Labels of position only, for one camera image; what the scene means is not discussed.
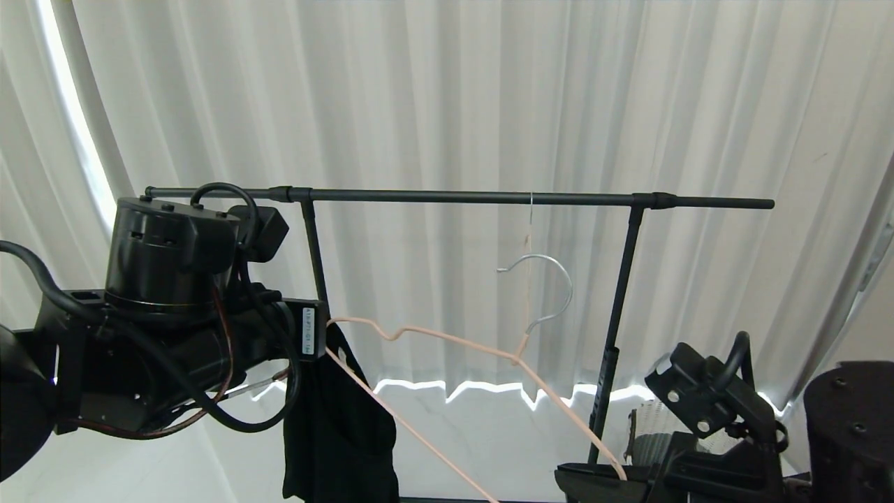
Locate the white laundry basket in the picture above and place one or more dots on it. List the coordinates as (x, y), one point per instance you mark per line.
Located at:
(663, 426)

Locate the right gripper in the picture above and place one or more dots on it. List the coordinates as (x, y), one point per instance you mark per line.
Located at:
(733, 482)

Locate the black clothes rack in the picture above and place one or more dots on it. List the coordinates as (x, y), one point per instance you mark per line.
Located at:
(454, 198)

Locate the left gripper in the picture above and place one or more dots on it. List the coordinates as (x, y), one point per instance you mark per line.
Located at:
(91, 381)

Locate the white curtain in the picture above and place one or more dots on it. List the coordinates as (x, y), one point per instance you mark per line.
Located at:
(419, 91)

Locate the black shorts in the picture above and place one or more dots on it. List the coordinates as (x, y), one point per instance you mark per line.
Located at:
(335, 433)

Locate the pink clothes hanger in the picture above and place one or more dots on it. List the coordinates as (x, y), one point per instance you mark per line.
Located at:
(461, 341)
(531, 206)

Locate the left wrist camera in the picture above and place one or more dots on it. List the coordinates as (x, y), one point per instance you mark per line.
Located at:
(269, 234)

